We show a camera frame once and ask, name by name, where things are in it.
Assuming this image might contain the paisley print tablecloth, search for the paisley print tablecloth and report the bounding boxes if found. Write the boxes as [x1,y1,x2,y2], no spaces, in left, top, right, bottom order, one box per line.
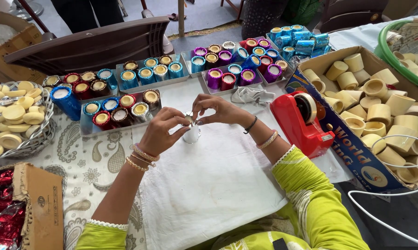
[0,75,148,250]

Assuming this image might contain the cluster of foil wrapped cups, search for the cluster of foil wrapped cups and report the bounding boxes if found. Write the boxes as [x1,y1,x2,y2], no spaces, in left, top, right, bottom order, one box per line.
[120,54,184,91]
[207,54,262,91]
[42,68,118,101]
[190,41,250,74]
[244,38,289,84]
[83,89,161,131]

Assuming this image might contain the black thread wristband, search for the black thread wristband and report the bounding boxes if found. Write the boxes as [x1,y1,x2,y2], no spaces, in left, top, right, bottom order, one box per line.
[243,116,258,135]

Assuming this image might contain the red tape dispenser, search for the red tape dispenser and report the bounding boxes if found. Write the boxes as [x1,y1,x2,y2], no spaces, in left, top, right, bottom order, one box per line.
[270,91,336,160]

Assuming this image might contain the printed cardboard carton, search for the printed cardboard carton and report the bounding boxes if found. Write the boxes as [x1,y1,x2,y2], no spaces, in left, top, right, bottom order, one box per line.
[285,46,418,194]

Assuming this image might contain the white cable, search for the white cable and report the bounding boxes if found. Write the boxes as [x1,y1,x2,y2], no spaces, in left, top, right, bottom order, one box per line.
[347,183,418,248]
[381,134,418,171]

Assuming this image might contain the person's left hand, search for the person's left hand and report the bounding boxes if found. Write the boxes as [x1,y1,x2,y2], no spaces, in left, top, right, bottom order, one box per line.
[138,107,192,157]

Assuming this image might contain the silver wire basket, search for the silver wire basket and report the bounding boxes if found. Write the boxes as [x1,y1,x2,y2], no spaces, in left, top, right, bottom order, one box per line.
[0,81,57,161]

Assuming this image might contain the person's right hand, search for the person's right hand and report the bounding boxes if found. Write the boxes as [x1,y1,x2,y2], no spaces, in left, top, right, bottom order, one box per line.
[192,94,255,128]

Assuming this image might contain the person's green kurta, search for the person's green kurta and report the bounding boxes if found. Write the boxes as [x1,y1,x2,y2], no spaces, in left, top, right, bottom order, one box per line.
[75,145,371,250]

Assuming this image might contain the wooden pole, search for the wooden pole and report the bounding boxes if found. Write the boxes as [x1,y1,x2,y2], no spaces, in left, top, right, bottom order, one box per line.
[177,0,186,38]

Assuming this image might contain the dark patterned bin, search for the dark patterned bin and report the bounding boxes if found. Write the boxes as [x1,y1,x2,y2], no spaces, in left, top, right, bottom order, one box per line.
[241,0,290,40]

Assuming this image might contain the heap of cream cups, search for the heap of cream cups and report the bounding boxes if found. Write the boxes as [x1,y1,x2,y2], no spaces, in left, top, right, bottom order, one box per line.
[302,52,418,184]

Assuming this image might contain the silver foil cup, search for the silver foil cup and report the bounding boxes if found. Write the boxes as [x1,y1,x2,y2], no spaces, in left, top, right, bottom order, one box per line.
[182,111,202,144]

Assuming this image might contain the clear tape roll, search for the clear tape roll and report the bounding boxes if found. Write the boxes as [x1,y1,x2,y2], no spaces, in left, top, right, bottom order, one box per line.
[294,92,318,124]

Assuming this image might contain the dark brown chair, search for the dark brown chair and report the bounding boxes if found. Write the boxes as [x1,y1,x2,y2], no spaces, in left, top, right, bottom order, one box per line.
[313,0,392,34]

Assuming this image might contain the heap of cream round lids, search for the heap of cream round lids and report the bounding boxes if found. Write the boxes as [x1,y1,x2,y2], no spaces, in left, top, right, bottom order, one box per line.
[0,81,46,161]

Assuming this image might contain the pile of blue foil cups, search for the pile of blue foil cups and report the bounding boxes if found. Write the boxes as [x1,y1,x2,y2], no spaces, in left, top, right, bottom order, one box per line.
[269,24,332,62]

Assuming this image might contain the large brown cardboard box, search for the large brown cardboard box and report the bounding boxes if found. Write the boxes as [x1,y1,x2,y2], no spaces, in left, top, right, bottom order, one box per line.
[0,9,48,84]

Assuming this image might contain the newspaper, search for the newspaper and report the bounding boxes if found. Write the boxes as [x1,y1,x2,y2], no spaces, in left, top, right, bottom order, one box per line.
[386,15,418,57]

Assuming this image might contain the brown plastic chair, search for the brown plastic chair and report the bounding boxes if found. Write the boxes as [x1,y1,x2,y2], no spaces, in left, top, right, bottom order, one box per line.
[3,16,175,76]

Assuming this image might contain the red foil sheets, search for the red foil sheets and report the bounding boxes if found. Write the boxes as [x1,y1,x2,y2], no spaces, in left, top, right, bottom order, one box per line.
[0,169,26,250]

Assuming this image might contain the gold beaded bangle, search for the gold beaded bangle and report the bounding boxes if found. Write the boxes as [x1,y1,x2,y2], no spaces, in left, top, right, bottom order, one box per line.
[126,156,150,172]

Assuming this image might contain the crumpled grey rag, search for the crumpled grey rag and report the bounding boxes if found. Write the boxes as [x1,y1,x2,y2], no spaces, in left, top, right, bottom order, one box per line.
[231,86,276,106]

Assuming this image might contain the green bag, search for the green bag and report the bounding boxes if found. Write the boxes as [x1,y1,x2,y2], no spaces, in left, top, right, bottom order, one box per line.
[281,0,323,25]

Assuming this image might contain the pink and gold bangle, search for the pink and gold bangle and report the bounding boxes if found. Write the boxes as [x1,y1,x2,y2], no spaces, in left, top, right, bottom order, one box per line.
[132,143,161,162]
[256,129,279,150]

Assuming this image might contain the small brown cardboard box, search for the small brown cardboard box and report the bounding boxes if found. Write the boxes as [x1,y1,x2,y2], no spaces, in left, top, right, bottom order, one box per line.
[12,162,64,250]

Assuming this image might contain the tall blue foil cup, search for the tall blue foil cup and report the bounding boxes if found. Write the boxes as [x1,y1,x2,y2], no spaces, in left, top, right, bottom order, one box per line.
[50,85,82,122]

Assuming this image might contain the white work cloth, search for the white work cloth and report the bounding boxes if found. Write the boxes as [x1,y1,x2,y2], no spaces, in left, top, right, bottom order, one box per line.
[131,75,356,250]

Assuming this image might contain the green plastic tub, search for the green plastic tub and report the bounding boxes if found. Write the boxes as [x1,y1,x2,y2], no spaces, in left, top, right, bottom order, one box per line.
[374,19,418,95]

